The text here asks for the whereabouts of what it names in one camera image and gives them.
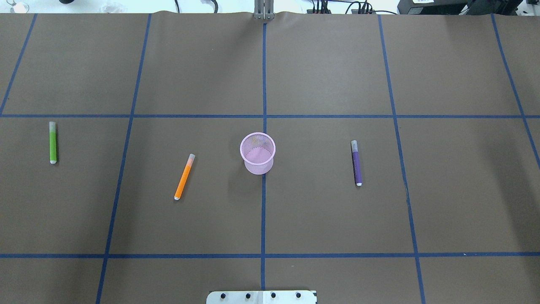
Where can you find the purple highlighter pen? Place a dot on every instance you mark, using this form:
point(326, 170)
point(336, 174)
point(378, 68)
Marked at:
point(356, 164)

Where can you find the pink mesh pen holder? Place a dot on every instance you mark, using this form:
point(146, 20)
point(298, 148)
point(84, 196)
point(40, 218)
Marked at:
point(257, 151)

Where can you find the orange highlighter pen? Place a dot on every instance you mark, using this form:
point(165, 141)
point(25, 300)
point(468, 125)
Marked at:
point(184, 177)

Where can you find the green highlighter pen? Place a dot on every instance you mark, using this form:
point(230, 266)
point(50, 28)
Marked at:
point(53, 142)

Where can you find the brown paper table mat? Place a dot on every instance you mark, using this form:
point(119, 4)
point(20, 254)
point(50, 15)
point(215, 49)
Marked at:
point(445, 111)

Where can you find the aluminium frame post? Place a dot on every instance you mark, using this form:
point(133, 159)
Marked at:
point(264, 10)

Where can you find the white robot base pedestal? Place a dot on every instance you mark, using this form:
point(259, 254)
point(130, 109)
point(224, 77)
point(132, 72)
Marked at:
point(263, 297)

